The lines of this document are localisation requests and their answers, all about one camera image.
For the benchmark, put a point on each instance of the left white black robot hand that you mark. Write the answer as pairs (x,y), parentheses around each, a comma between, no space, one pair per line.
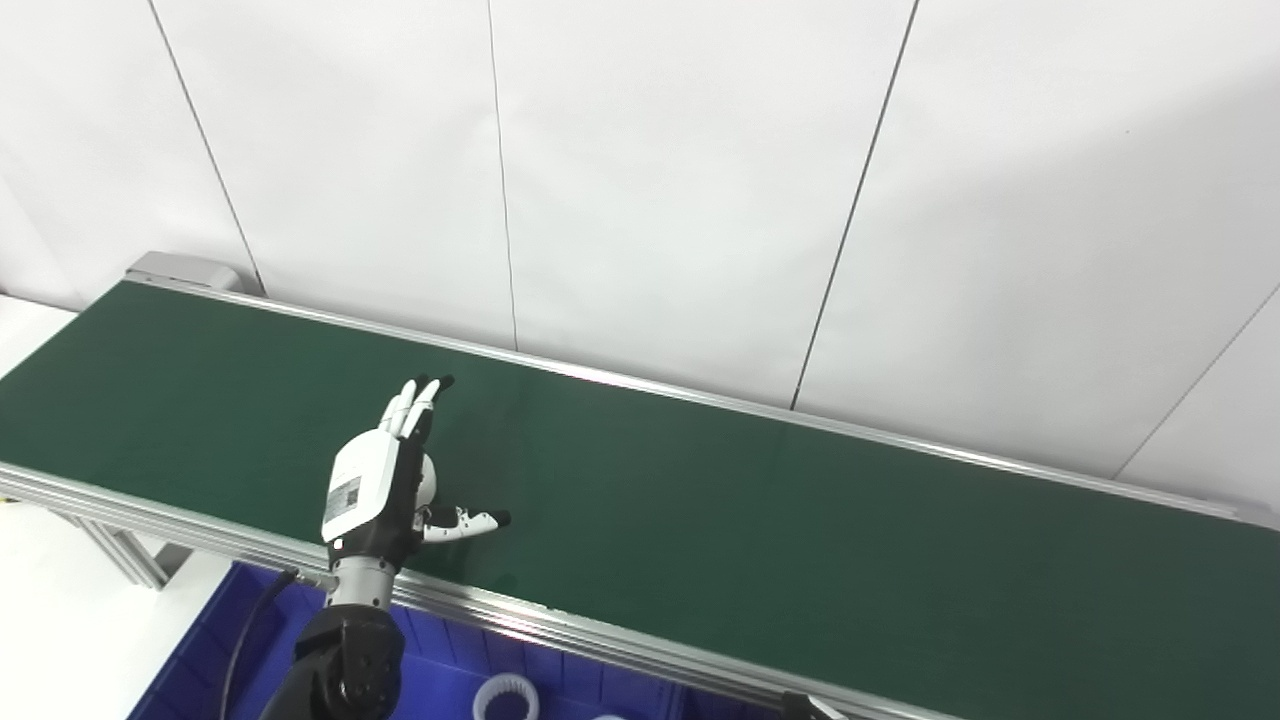
(360,490)

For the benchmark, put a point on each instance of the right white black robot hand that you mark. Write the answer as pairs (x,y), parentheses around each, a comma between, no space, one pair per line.
(805,708)

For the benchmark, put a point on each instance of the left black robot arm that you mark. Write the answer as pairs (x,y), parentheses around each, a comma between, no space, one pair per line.
(345,660)

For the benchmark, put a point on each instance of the green conveyor belt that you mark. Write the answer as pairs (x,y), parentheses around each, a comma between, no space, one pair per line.
(700,520)
(500,608)

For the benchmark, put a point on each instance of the blue bin with white rings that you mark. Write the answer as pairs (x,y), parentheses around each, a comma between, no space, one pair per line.
(200,660)

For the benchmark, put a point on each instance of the aluminium conveyor support leg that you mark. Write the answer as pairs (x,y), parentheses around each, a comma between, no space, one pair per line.
(125,550)

